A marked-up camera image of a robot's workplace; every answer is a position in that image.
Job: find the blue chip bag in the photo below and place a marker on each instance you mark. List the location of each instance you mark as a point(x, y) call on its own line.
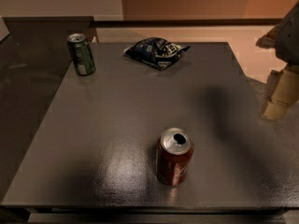
point(156, 52)

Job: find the red soda can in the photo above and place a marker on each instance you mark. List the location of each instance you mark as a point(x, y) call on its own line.
point(173, 156)

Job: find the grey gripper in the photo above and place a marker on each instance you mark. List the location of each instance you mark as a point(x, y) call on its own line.
point(290, 37)

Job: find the green soda can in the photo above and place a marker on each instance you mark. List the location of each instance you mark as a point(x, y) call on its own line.
point(81, 54)

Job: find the white paper sheet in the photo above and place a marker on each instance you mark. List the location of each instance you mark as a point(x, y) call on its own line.
point(4, 32)

